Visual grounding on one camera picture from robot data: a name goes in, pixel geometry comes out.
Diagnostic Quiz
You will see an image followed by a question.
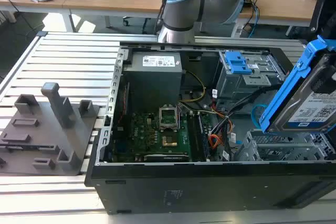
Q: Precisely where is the wooden desk with laptop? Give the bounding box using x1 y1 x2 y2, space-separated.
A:
236 0 336 36

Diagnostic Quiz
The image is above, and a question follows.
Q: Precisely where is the black open PC case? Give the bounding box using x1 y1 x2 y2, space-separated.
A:
83 40 336 216

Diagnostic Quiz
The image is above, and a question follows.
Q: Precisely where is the blue hanging cable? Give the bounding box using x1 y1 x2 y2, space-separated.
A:
247 0 261 38

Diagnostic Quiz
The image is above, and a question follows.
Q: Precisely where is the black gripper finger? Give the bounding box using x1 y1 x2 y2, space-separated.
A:
311 53 336 94

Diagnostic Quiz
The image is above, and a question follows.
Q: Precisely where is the grey parts rack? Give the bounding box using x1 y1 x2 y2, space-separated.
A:
0 82 101 176

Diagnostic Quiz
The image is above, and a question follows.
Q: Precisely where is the yellow power wire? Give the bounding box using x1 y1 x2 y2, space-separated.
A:
180 70 207 103

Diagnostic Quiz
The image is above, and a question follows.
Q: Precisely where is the installed RAM stick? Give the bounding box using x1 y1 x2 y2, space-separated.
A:
197 113 211 161

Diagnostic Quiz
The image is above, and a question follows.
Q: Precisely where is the grey metal drive cage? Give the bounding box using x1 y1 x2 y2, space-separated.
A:
213 50 286 106

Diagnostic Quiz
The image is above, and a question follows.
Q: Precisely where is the orange red wire bundle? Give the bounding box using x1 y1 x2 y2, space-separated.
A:
208 134 224 154

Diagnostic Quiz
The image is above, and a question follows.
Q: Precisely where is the black wire bundle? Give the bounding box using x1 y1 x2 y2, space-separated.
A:
209 84 286 137

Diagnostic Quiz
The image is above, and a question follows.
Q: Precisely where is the hard disk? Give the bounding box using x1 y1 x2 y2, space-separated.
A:
258 35 336 133

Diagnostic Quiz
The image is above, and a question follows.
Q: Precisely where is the grey power supply unit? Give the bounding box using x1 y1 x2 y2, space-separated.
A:
122 51 183 114

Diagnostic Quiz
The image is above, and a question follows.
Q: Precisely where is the blue data wire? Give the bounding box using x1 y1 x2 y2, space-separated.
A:
251 104 269 131

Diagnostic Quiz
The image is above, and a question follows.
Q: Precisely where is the black RAM slot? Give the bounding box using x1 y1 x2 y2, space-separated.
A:
187 113 201 162

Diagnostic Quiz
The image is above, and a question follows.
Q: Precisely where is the metal disk bay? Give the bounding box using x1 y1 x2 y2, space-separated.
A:
235 129 336 162

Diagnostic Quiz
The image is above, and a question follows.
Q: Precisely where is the blue drive cage latch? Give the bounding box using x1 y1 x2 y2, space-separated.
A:
225 51 253 75

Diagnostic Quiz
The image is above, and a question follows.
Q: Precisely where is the CPU socket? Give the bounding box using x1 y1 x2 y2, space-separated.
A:
161 134 179 148

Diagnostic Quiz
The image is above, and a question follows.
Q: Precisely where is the metal socket cover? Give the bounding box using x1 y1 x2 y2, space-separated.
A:
158 105 180 131

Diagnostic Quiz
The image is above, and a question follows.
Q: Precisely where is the green motherboard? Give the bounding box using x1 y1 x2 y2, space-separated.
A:
112 111 212 163

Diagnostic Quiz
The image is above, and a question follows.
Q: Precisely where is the black expansion card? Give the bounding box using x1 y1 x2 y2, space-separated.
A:
143 153 190 163

